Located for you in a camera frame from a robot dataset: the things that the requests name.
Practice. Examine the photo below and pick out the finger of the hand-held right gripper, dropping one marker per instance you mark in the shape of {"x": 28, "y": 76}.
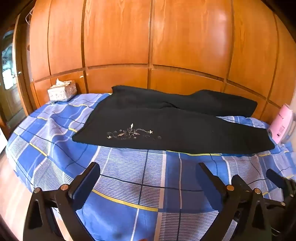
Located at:
{"x": 281, "y": 207}
{"x": 276, "y": 178}

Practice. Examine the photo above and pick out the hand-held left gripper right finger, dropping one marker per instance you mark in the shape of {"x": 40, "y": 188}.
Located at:
{"x": 208, "y": 185}

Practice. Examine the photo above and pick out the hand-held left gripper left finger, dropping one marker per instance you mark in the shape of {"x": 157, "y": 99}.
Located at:
{"x": 86, "y": 185}

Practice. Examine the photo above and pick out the black embroidered pants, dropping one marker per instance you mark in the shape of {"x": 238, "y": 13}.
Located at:
{"x": 161, "y": 115}

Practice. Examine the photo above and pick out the blue plaid bed sheet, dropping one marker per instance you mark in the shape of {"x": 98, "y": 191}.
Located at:
{"x": 138, "y": 180}

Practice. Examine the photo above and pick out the pink appliance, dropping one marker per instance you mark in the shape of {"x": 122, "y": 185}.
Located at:
{"x": 281, "y": 122}

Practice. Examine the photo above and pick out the white patterned tissue box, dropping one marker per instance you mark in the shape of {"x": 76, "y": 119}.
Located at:
{"x": 61, "y": 92}

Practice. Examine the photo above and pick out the wood framed glass door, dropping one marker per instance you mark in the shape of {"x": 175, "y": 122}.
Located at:
{"x": 10, "y": 76}

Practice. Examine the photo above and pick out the wooden wardrobe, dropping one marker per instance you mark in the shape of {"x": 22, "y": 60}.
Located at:
{"x": 185, "y": 34}

